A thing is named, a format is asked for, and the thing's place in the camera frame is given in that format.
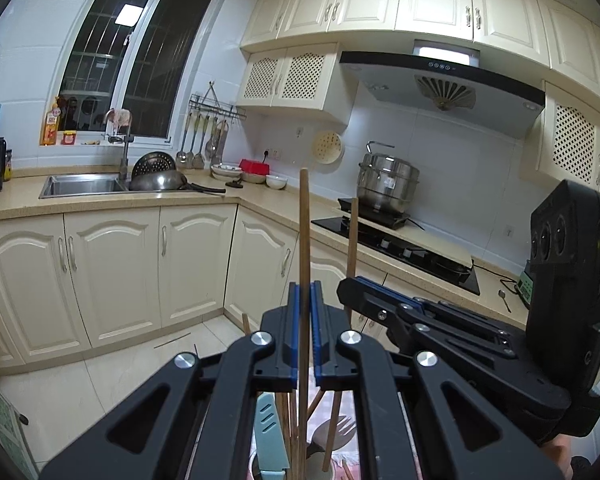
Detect cream base cabinets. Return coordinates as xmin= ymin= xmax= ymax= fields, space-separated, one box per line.
xmin=0 ymin=202 xmax=531 ymax=366

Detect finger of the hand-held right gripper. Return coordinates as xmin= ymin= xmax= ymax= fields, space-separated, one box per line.
xmin=355 ymin=276 xmax=526 ymax=333
xmin=337 ymin=277 xmax=528 ymax=361

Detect steel spatula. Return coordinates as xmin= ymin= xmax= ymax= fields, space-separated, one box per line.
xmin=193 ymin=114 xmax=207 ymax=170

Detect teal knife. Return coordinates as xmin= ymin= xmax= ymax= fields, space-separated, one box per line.
xmin=254 ymin=392 xmax=290 ymax=480

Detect black cable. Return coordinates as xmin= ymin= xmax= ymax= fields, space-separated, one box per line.
xmin=470 ymin=257 xmax=521 ymax=287

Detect cream upper wall cabinets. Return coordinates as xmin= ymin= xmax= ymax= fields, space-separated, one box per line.
xmin=240 ymin=0 xmax=600 ymax=106

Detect kitchen window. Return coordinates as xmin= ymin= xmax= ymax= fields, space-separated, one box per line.
xmin=55 ymin=0 xmax=231 ymax=143

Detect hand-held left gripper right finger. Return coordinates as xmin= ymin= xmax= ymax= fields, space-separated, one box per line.
xmin=310 ymin=281 xmax=563 ymax=480

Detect green patterned board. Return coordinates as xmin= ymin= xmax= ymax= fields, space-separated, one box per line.
xmin=0 ymin=360 xmax=41 ymax=480

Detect white patterned bowl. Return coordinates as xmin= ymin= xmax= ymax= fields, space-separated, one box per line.
xmin=211 ymin=162 xmax=243 ymax=182

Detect steel steamer pot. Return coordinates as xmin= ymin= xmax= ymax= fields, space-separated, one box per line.
xmin=357 ymin=141 xmax=421 ymax=213

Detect round bamboo steamer mat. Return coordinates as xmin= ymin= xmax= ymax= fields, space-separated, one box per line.
xmin=312 ymin=130 xmax=345 ymax=163

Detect wall utensil rack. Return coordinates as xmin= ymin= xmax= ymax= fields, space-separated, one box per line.
xmin=187 ymin=81 xmax=247 ymax=121

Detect steel slotted spoon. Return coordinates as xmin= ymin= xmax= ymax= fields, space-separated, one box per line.
xmin=205 ymin=116 xmax=229 ymax=166

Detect metal faucet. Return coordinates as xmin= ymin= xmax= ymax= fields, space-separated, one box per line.
xmin=105 ymin=109 xmax=133 ymax=181

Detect steel sink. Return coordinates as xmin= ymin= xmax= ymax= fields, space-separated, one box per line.
xmin=39 ymin=174 xmax=131 ymax=199

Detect cream lattice door wall cabinet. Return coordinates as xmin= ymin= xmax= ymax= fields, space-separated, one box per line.
xmin=236 ymin=44 xmax=353 ymax=126
xmin=532 ymin=80 xmax=600 ymax=196

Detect black colander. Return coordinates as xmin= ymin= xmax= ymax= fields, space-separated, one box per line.
xmin=131 ymin=151 xmax=177 ymax=178

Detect black gas hob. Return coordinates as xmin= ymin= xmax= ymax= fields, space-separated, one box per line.
xmin=311 ymin=216 xmax=481 ymax=296

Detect black range hood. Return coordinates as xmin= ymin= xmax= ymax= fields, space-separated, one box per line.
xmin=339 ymin=40 xmax=546 ymax=140

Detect grey fork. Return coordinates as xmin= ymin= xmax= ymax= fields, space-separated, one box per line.
xmin=310 ymin=416 xmax=357 ymax=461

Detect steel ladle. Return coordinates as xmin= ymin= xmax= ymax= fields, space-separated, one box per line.
xmin=185 ymin=114 xmax=197 ymax=163
xmin=176 ymin=112 xmax=190 ymax=165

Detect green electronic device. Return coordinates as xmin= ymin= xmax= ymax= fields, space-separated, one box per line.
xmin=516 ymin=259 xmax=536 ymax=308

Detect steel wok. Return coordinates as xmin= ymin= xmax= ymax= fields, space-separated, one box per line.
xmin=129 ymin=170 xmax=227 ymax=195

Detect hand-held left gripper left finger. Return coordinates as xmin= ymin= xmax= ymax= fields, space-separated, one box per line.
xmin=39 ymin=282 xmax=301 ymax=480

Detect orange bottle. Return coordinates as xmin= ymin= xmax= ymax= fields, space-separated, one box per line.
xmin=41 ymin=96 xmax=61 ymax=146

